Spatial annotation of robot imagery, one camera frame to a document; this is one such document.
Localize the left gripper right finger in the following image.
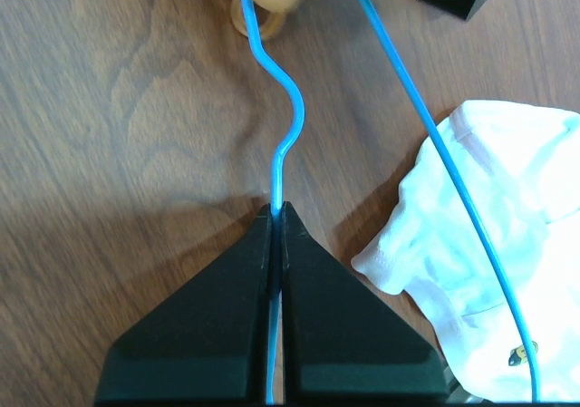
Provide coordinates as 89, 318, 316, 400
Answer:
281, 202, 448, 402

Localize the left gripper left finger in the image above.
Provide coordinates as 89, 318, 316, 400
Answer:
94, 206, 272, 402

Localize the blue wire hanger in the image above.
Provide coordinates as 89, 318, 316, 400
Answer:
234, 0, 543, 403

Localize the white pink-trimmed underwear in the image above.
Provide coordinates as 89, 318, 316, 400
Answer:
352, 100, 579, 402

